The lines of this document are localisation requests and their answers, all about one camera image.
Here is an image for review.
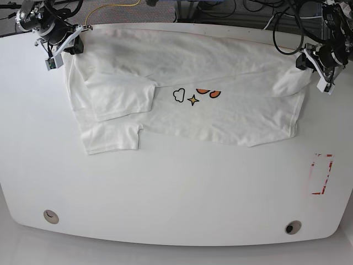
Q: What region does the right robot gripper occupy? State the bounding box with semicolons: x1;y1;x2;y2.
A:
33;23;93;58

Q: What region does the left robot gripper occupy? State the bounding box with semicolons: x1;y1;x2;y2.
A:
296;43;349;84

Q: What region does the white printed T-shirt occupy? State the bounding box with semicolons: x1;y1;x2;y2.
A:
63;28;312;155

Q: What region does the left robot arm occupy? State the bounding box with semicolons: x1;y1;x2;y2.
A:
296;1;352;94

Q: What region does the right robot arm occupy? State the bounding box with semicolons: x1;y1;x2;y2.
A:
15;1;91;60

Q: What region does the black tripod stand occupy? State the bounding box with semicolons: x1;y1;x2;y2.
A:
0;8;18;35

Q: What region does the red tape rectangle marking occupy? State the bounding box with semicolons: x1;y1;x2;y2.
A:
308;153;334;195

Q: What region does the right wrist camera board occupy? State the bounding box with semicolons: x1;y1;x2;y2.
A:
45;55;63;71

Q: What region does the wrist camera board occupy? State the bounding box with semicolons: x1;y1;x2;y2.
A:
45;55;63;71
317;80;335;95

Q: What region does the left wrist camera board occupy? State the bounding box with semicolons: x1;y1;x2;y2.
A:
317;80;335;95

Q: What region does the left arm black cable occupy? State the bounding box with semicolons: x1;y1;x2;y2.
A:
272;0;331;56

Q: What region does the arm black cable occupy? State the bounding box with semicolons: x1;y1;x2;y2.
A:
272;0;331;56
46;0;85;25

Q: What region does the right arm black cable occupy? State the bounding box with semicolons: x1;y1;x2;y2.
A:
46;0;85;25

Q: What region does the yellow cable on floor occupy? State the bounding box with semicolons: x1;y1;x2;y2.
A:
85;0;141;25

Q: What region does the right table cable grommet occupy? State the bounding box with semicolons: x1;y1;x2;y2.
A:
285;220;302;235

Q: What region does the table cable grommet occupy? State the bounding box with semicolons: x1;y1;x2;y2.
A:
43;210;59;225
285;220;302;235

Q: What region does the left table cable grommet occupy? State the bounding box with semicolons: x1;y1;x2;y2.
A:
43;210;59;225

